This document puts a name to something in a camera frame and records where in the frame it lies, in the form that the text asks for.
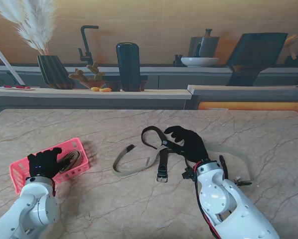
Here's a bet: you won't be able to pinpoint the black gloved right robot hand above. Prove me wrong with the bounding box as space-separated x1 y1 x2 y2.
163 125 211 164

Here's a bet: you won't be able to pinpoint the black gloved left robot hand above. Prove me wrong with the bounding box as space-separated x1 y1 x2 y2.
26 146 65 180

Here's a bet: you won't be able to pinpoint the long beige woven belt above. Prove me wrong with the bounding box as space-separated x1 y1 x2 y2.
112 143 255 186

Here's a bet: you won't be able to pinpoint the black leather belt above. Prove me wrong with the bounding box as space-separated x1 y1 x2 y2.
141 125 227 183

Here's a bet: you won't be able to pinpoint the pink plastic storage basket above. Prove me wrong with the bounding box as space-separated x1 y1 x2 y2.
8 137 90 195

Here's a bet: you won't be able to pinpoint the grey counter with orange light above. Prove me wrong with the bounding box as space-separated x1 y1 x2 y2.
187 84 298 111

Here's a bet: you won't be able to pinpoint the plate with red slices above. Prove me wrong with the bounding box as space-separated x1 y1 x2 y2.
0 85 37 91

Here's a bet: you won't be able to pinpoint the grey back cabinet counter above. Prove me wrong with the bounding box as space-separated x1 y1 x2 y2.
0 63 298 90

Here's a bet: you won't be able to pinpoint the white shallow bowl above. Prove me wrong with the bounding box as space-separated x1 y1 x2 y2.
180 57 220 68

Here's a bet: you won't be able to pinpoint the small black bottles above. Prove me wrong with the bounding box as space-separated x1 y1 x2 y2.
173 54 184 67

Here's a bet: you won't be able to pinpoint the dark ribbed vase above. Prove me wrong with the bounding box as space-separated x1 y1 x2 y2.
36 55 75 90

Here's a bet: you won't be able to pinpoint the grey jug with lid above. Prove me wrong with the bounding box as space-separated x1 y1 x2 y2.
188 28 220 58

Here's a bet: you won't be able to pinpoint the white leaning slat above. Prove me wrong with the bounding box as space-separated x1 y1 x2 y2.
0 50 26 86

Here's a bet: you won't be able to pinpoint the cactus plant in bowl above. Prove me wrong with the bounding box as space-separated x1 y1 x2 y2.
68 61 106 89

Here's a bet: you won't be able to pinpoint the dark slanted board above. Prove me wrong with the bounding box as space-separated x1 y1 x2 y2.
225 32 289 87

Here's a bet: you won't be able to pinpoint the black kitchen faucet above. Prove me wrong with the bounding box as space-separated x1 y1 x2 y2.
78 25 100 66

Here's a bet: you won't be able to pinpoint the white pampas grass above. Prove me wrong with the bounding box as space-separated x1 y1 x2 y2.
0 0 57 56

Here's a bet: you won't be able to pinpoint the yellow wooden utensil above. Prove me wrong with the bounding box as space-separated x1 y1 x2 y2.
283 33 298 60

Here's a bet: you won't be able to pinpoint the right arm red black cables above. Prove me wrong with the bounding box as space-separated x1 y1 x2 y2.
193 163 221 237

